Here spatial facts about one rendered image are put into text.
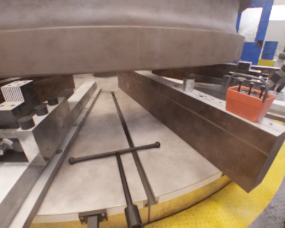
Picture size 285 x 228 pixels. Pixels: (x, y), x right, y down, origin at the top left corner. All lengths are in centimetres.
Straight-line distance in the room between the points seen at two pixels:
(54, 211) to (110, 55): 88
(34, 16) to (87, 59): 42
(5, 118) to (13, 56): 40
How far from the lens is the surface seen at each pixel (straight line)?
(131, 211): 78
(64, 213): 90
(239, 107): 88
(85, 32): 98
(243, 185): 102
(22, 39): 111
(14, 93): 100
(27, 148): 90
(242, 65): 203
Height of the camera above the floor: 103
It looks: 27 degrees down
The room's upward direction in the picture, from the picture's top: straight up
